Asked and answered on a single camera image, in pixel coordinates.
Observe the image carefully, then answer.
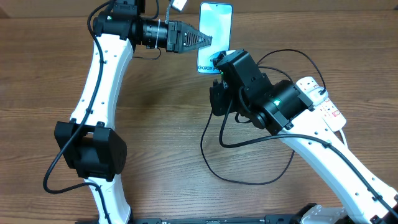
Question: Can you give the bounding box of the Samsung Galaxy smartphone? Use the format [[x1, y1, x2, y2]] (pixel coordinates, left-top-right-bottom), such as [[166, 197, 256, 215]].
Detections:
[[197, 2, 233, 74]]

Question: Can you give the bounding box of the black USB charging cable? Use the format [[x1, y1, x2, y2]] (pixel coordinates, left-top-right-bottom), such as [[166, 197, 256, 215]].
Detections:
[[200, 49, 328, 186]]

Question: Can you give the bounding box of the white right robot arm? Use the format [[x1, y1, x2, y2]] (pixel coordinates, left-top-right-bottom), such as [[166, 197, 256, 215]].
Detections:
[[210, 49, 397, 223]]

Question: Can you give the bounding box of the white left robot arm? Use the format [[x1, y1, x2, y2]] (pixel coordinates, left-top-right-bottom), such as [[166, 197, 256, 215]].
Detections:
[[54, 1, 212, 223]]

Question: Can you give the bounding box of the white charger plug adapter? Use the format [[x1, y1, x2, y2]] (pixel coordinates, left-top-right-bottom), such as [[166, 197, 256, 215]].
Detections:
[[307, 87, 328, 106]]

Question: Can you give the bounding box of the white power strip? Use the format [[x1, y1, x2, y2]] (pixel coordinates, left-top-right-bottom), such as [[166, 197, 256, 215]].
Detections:
[[296, 77, 346, 132]]

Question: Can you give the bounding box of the white power strip cord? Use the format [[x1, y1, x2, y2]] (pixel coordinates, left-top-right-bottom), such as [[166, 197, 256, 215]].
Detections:
[[337, 129, 349, 147]]

